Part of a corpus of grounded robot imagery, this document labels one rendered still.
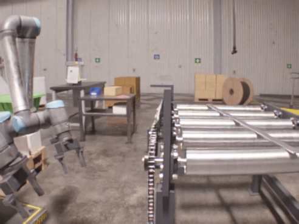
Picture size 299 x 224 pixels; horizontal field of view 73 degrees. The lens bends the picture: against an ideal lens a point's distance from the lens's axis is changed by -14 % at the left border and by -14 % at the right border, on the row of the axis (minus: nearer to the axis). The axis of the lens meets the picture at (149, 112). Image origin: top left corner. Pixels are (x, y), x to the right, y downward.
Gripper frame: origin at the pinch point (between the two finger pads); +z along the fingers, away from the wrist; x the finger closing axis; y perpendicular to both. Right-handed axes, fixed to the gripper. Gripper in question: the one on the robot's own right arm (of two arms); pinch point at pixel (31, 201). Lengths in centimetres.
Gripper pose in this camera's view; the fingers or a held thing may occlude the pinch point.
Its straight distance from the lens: 92.6
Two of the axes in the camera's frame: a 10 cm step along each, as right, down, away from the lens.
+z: 4.1, 8.8, 2.6
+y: -9.1, 3.8, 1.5
